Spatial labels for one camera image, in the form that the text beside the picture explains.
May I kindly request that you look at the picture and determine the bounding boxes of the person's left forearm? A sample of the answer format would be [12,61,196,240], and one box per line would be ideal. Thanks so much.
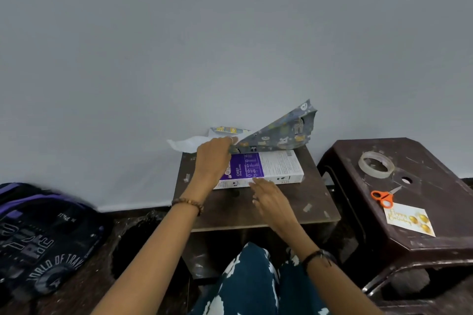
[90,202,202,315]

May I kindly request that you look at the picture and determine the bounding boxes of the black thread bracelet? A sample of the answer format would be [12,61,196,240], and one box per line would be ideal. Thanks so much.
[301,249,337,275]

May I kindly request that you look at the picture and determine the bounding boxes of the person's right hand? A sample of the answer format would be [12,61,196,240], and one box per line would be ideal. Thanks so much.
[248,177,300,233]

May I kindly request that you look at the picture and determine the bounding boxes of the black lined trash bin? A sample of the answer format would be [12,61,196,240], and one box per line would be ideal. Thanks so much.
[110,211,174,281]

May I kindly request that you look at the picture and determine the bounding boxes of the person's right forearm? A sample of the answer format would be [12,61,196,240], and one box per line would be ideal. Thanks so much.
[279,220,383,315]

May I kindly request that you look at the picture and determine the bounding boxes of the brown plastic stool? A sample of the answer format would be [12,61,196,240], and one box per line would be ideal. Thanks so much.
[317,137,473,315]

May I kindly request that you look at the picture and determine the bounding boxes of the black purple backpack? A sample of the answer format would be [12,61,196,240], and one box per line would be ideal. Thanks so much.
[0,182,106,301]

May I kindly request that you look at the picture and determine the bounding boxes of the orange handled scissors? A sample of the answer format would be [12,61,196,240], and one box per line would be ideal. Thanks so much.
[371,185,403,210]

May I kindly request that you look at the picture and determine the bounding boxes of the brown beaded bracelet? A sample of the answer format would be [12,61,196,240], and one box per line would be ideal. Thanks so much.
[171,197,204,217]

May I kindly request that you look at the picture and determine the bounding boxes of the clear tape roll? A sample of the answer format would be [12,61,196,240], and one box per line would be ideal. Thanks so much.
[358,151,395,180]

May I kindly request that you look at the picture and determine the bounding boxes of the happy birthday card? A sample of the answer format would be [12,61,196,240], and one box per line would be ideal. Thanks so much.
[383,203,436,238]

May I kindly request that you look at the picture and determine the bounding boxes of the small dark wooden table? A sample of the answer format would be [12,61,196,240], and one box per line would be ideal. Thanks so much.
[172,145,341,282]

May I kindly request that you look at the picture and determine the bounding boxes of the teal white patterned trousers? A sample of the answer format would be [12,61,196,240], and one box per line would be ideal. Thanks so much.
[190,243,332,315]

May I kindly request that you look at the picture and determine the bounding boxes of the purple and white box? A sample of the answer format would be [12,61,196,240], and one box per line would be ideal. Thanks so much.
[213,149,305,190]

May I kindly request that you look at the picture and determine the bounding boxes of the person's left hand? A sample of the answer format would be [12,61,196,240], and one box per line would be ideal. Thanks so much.
[188,136,239,199]

